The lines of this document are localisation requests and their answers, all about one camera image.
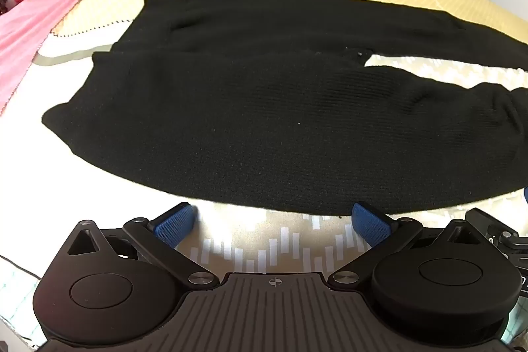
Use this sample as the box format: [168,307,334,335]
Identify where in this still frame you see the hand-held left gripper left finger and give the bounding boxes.
[62,202,219,291]

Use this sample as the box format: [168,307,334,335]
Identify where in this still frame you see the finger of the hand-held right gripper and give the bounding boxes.
[465,208,502,231]

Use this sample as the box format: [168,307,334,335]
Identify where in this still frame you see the beige patterned bed sheet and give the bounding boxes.
[0,20,528,344]

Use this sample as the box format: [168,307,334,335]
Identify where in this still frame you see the pink blanket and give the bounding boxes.
[0,0,109,114]

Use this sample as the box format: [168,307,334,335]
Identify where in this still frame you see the black pants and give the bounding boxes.
[42,0,528,215]

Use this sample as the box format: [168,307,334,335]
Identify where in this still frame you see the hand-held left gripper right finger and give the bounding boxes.
[328,202,481,291]

